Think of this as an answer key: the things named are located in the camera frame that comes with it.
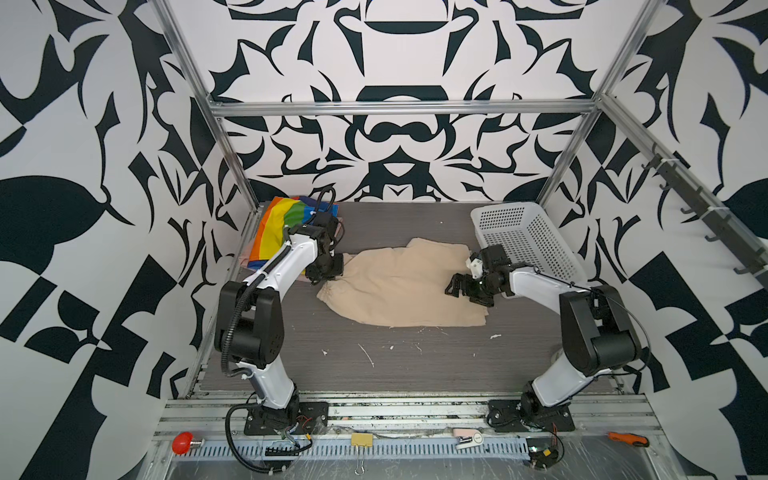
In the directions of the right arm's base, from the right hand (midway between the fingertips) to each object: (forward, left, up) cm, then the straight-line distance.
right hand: (461, 290), depth 93 cm
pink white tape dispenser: (-37, +4, -1) cm, 38 cm away
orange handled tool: (-38, -34, -3) cm, 51 cm away
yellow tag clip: (-38, +29, -2) cm, 47 cm away
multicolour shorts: (+25, +58, +9) cm, 64 cm away
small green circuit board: (-40, -14, -5) cm, 43 cm away
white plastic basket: (+22, -29, -2) cm, 36 cm away
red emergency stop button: (-38, +70, +1) cm, 79 cm away
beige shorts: (+2, +17, 0) cm, 17 cm away
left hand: (+3, +38, +8) cm, 39 cm away
